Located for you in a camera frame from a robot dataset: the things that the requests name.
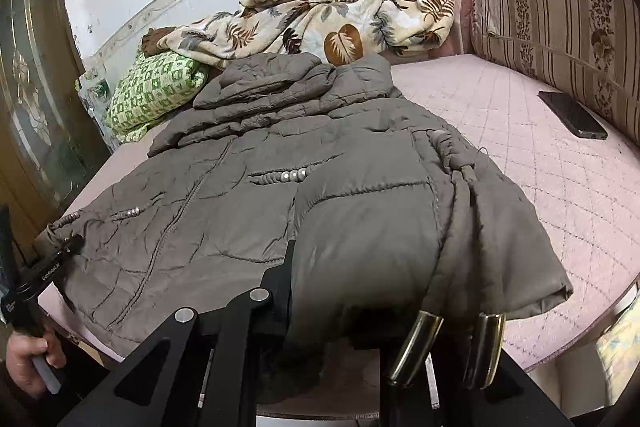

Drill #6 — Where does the person's left hand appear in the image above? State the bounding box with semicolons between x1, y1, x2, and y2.
6;324;66;399

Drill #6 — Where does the grey-brown quilted puffer jacket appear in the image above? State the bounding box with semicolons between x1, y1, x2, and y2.
34;52;575;403

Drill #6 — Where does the leaf pattern fleece blanket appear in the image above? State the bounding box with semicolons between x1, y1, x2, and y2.
141;0;456;69

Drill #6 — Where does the green white patterned pillow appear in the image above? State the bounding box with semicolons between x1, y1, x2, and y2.
105;48;210;143

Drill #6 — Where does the black smartphone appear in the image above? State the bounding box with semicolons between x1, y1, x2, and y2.
538;91;608;140

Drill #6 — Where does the striped floral sofa cushion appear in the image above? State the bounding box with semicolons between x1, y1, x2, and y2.
471;0;639;141

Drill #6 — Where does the floral plastic bag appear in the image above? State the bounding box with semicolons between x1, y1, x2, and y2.
75;68;120;153

